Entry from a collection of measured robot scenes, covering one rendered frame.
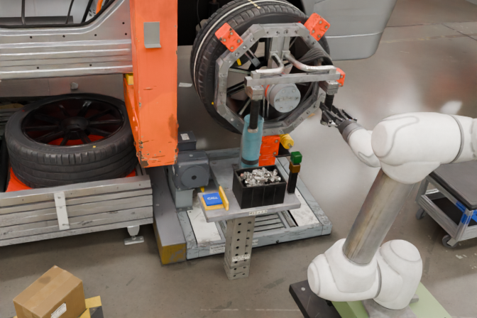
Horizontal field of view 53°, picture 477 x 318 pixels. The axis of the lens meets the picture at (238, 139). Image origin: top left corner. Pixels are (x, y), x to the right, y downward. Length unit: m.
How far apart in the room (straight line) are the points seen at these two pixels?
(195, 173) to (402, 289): 1.16
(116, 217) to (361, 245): 1.30
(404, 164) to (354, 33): 1.67
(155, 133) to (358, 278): 1.02
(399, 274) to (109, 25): 1.68
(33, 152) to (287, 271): 1.34
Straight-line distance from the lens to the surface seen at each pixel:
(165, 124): 2.06
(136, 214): 2.43
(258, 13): 2.14
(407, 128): 1.24
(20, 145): 2.45
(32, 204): 2.35
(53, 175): 2.41
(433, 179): 2.82
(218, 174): 2.63
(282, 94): 2.06
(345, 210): 2.89
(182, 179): 2.43
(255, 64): 2.24
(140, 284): 2.36
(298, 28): 2.14
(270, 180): 2.05
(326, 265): 1.63
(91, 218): 2.41
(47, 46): 2.44
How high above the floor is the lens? 1.77
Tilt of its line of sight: 32 degrees down
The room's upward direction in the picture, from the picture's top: 5 degrees clockwise
